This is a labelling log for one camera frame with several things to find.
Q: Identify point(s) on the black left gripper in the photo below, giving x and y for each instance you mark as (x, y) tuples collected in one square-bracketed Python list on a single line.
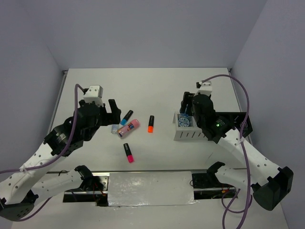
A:
[(115, 116)]

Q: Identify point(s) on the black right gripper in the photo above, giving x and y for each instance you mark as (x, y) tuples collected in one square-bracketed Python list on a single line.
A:
[(187, 99)]

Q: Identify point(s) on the blue slime jar printed lid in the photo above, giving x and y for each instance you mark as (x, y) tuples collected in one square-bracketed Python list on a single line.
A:
[(183, 121)]

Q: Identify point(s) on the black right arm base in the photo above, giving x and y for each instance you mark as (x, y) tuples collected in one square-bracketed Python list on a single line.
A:
[(202, 181)]

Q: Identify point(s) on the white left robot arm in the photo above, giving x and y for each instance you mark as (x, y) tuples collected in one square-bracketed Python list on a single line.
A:
[(24, 189)]

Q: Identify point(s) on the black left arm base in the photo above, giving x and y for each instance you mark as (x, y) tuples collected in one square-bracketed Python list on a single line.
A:
[(96, 193)]

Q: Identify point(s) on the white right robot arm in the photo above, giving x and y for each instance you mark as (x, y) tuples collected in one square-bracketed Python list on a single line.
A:
[(268, 182)]

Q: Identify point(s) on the blue cap black highlighter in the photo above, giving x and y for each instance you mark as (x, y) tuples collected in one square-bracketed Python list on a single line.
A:
[(126, 118)]

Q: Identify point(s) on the clear spray bottle blue cap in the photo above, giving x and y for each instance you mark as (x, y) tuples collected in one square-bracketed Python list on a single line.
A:
[(114, 128)]

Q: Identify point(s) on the pink cap clear tube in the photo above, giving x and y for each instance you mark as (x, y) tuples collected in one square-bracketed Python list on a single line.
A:
[(128, 128)]

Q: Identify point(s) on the white slotted organizer box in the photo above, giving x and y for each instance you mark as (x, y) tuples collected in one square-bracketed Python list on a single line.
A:
[(191, 133)]

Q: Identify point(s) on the orange cap black highlighter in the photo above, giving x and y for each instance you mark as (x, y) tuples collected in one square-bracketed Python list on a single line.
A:
[(151, 124)]

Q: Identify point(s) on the pink cap black highlighter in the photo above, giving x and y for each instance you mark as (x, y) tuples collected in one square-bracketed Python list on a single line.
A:
[(128, 153)]

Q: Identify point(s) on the black slotted organizer box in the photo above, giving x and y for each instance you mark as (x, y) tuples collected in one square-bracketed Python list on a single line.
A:
[(237, 118)]

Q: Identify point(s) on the silver foil covered panel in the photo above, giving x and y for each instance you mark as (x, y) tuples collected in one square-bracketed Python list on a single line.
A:
[(150, 189)]

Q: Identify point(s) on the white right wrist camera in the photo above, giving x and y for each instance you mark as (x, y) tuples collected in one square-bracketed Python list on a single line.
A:
[(204, 88)]

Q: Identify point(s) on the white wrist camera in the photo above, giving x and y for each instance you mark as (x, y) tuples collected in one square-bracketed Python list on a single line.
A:
[(204, 88), (94, 95)]

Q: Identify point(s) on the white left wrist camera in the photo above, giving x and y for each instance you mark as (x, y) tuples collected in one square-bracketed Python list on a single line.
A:
[(94, 95)]

